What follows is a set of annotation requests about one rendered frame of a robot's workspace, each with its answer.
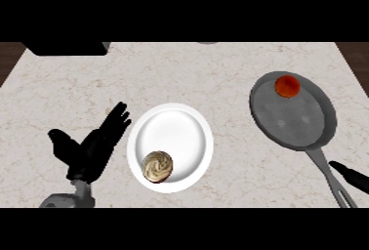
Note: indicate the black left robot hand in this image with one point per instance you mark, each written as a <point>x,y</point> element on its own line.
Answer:
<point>92,146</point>

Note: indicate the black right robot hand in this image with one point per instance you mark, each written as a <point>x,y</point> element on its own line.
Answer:
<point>353,177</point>

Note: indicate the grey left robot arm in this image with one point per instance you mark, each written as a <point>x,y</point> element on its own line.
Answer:
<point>79,195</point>

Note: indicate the white plate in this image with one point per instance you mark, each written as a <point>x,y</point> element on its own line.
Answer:
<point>170,148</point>

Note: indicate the grey frying pan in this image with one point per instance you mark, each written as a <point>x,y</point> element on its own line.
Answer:
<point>293,120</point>

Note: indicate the red tomato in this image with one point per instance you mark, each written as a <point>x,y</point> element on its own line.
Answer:
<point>287,86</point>

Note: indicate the cream swirl cupcake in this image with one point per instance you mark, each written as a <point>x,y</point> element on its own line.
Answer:
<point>158,166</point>

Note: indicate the black appliance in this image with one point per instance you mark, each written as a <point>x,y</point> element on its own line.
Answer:
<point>66,48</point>

